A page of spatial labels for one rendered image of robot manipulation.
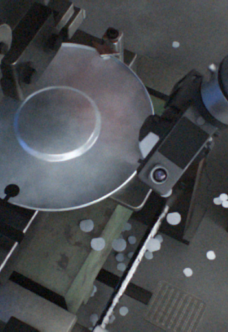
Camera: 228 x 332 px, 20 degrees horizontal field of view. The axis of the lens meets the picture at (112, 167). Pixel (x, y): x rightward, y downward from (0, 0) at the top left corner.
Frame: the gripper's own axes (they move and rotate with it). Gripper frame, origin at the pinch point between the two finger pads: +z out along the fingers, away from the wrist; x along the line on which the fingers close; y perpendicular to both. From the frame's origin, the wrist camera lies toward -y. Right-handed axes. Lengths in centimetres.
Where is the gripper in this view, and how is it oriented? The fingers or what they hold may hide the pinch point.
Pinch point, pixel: (147, 157)
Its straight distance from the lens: 92.5
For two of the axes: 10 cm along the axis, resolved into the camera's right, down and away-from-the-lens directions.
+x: -8.2, -5.4, -1.8
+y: 4.4, -8.0, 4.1
